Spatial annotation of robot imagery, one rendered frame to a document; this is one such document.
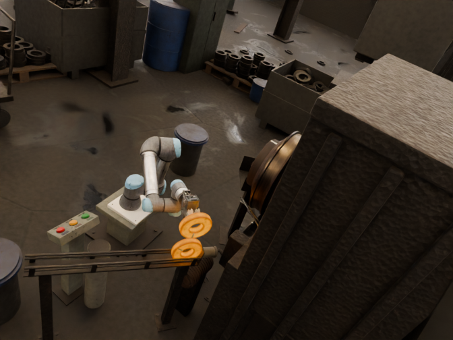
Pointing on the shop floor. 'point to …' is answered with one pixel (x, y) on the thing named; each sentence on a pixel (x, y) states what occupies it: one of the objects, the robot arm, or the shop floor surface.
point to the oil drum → (165, 34)
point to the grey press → (406, 34)
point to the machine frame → (351, 219)
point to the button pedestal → (70, 244)
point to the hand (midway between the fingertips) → (196, 222)
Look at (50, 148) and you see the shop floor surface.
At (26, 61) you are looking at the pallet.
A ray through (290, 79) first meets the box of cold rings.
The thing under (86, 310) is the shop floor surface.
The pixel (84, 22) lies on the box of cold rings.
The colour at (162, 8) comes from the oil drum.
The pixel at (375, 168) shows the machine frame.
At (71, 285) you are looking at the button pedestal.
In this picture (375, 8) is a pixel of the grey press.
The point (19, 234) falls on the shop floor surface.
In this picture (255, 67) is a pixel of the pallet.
